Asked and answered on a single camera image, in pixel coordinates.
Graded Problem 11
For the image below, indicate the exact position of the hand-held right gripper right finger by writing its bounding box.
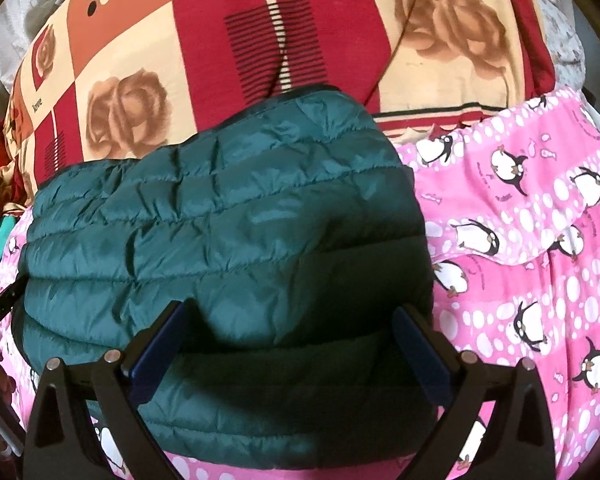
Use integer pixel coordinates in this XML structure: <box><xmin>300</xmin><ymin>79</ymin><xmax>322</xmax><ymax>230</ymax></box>
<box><xmin>392</xmin><ymin>302</ymin><xmax>563</xmax><ymax>480</ymax></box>

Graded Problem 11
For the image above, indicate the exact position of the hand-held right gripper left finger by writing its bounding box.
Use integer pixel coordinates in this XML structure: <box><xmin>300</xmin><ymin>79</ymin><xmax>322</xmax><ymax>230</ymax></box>
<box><xmin>25</xmin><ymin>300</ymin><xmax>191</xmax><ymax>480</ymax></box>

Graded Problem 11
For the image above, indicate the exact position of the teal quilted puffer jacket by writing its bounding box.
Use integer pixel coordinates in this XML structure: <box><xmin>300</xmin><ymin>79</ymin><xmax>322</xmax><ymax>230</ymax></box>
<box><xmin>12</xmin><ymin>85</ymin><xmax>453</xmax><ymax>471</ymax></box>

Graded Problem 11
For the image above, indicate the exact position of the pink penguin print blanket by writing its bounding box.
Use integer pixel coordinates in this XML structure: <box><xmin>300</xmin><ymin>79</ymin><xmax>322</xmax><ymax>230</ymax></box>
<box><xmin>0</xmin><ymin>87</ymin><xmax>600</xmax><ymax>480</ymax></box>

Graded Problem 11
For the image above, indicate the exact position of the grey crumpled cloth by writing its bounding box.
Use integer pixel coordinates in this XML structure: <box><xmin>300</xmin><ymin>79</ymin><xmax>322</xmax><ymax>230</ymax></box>
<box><xmin>0</xmin><ymin>0</ymin><xmax>88</xmax><ymax>78</ymax></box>

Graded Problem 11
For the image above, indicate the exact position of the red cream rose print blanket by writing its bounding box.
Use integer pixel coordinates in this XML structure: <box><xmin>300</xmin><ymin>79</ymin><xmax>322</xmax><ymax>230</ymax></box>
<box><xmin>2</xmin><ymin>0</ymin><xmax>556</xmax><ymax>201</ymax></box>

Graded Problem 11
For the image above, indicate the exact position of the grey floral bedsheet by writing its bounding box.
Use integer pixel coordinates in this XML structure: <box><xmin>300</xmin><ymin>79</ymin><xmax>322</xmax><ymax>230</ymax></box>
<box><xmin>527</xmin><ymin>0</ymin><xmax>598</xmax><ymax>93</ymax></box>

